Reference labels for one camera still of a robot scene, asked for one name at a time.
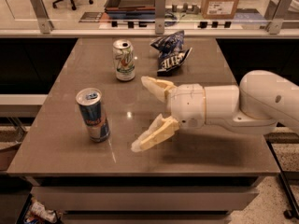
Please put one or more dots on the metal glass bracket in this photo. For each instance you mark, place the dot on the metal glass bracket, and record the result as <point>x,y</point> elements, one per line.
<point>43,19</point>
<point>159,16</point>
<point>275,23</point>

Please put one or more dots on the bin with trash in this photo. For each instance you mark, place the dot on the bin with trash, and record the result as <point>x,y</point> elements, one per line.
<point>35,212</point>

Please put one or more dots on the right metal glass bracket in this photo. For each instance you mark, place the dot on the right metal glass bracket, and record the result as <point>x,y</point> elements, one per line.
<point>275,23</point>

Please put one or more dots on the white green 7UP can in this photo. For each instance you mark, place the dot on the white green 7UP can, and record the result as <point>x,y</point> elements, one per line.
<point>123,59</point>

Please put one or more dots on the left metal glass bracket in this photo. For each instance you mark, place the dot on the left metal glass bracket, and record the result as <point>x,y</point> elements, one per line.
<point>43,19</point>

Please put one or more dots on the middle metal glass bracket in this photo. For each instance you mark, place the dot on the middle metal glass bracket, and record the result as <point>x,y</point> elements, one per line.
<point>159,16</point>

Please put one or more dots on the cardboard box with label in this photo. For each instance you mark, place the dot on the cardboard box with label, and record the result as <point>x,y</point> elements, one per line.
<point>219,9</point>

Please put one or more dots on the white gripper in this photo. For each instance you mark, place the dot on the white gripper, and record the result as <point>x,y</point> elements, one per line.
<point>187,104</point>

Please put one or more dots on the cardboard box at left floor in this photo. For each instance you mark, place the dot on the cardboard box at left floor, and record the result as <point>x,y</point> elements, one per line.
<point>7,153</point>

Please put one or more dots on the blue silver Red Bull can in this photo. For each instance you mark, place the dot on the blue silver Red Bull can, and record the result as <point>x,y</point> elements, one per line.
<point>91,107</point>

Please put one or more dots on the crumpled blue chip bag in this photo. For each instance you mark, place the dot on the crumpled blue chip bag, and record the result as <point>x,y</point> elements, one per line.
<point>171,53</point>

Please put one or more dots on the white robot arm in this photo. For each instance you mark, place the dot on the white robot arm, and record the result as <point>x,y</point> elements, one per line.
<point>256,105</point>

